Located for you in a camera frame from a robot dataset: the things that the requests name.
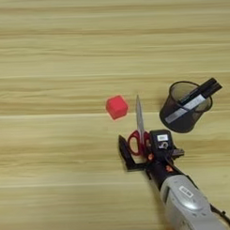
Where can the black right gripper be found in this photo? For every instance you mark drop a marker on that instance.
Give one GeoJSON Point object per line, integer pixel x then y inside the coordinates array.
{"type": "Point", "coordinates": [161, 168]}

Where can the black mesh pen cup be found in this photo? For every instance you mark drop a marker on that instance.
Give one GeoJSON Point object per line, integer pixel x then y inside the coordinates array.
{"type": "Point", "coordinates": [186, 127]}

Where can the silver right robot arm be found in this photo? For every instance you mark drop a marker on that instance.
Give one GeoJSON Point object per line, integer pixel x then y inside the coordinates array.
{"type": "Point", "coordinates": [189, 208]}

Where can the red cube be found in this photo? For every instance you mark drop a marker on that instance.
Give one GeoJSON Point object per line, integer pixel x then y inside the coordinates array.
{"type": "Point", "coordinates": [116, 107]}

